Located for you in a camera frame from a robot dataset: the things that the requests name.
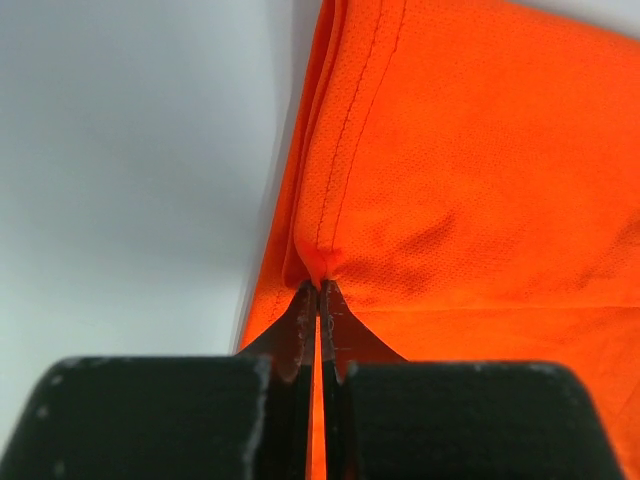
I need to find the orange t shirt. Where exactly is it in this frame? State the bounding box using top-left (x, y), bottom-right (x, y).
top-left (242, 1), bottom-right (639, 479)

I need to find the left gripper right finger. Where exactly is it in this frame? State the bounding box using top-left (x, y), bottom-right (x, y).
top-left (319, 281), bottom-right (623, 479)

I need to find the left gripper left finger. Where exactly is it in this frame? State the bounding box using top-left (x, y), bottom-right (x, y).
top-left (1, 283), bottom-right (317, 479)

